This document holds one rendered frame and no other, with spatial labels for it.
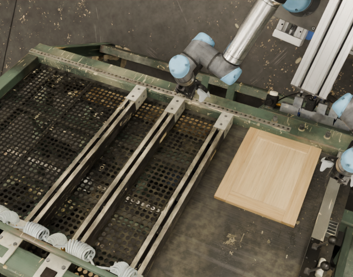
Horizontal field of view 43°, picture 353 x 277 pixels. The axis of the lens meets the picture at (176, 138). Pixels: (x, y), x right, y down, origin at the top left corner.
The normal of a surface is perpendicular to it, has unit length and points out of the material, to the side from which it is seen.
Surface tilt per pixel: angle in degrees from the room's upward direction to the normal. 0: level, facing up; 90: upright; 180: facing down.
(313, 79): 0
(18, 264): 60
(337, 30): 0
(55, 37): 0
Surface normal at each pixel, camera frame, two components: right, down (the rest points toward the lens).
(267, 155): -0.02, -0.68
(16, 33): -0.39, 0.23
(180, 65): -0.19, -0.20
